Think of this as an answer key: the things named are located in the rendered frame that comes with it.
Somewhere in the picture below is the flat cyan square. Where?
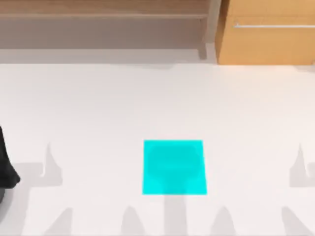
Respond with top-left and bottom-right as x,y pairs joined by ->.
141,139 -> 208,196

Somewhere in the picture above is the open wooden shelf unit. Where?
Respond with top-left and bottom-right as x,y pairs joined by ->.
0,0 -> 222,60

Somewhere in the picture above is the wooden cupboard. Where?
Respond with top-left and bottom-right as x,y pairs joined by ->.
215,0 -> 315,65

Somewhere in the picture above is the long metal handle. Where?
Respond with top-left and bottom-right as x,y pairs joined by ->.
233,22 -> 315,29

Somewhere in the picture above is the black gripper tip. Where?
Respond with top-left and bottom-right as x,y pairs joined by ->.
0,125 -> 21,206

